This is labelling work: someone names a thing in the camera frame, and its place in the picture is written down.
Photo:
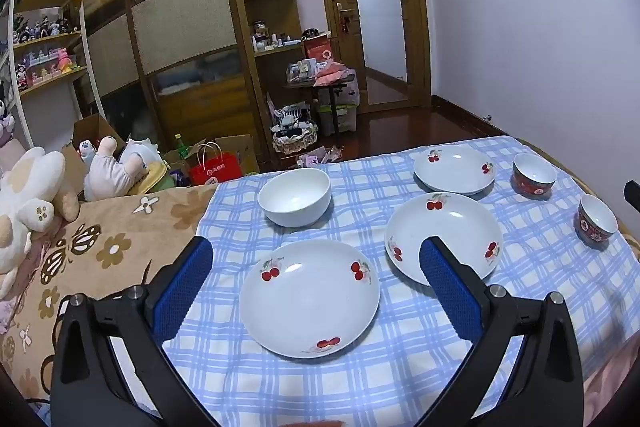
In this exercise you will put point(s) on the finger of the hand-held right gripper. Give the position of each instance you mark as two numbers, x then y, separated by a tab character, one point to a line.
633	195

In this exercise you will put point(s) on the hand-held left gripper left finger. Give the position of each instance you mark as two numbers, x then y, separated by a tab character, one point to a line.
182	292

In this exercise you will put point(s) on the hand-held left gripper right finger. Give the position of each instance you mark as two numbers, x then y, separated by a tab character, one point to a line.
450	292

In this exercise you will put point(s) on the red patterned bowl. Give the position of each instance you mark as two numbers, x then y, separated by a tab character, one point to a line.
592	232
532	187

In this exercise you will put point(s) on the white cherry plate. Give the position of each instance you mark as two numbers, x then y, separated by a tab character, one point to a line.
455	169
300	302
450	222

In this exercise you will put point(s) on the white bowl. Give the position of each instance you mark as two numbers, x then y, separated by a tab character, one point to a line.
295	197

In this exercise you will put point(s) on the brown floral blanket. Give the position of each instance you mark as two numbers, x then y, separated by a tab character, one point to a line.
115	227

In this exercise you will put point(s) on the green and yellow toy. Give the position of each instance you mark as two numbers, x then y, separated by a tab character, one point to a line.
155	177

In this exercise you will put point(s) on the red paper bag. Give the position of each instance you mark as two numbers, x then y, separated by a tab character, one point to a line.
215	169

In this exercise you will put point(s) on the blue plaid cloth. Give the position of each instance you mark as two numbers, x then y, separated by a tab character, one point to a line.
350	387

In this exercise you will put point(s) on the pink plush doll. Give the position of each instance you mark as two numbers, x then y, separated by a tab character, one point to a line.
110	174

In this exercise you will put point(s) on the green bottle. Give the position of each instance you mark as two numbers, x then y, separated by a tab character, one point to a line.
180	147

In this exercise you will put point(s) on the white fluffy plush toy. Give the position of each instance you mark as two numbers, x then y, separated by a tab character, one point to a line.
140	152

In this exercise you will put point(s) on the cream plush toy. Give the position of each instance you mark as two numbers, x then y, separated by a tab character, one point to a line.
30	187

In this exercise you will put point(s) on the large cardboard box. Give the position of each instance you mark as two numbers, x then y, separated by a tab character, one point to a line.
95	127

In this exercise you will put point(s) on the wicker basket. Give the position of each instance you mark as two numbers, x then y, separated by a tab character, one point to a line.
295	142

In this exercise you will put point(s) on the small box with pink packets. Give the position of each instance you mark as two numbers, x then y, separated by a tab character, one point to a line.
317	157

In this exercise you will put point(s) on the clear plastic storage box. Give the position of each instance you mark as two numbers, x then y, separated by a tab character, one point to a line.
345	117

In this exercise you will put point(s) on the small side table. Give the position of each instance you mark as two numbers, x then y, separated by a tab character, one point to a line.
327	94

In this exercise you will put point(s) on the purple plush toy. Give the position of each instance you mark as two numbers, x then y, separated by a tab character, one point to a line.
6	127

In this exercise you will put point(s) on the pink cloth pile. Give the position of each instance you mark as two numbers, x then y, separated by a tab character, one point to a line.
330	74

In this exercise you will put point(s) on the wooden wardrobe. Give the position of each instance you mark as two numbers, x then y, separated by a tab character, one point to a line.
185	32

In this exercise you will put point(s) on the red box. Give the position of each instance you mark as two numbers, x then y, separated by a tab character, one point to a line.
317	49

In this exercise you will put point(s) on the shelf with figurines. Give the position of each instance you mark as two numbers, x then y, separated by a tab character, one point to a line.
45	37

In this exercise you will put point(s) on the wooden door with glass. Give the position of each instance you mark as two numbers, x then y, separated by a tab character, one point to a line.
377	7

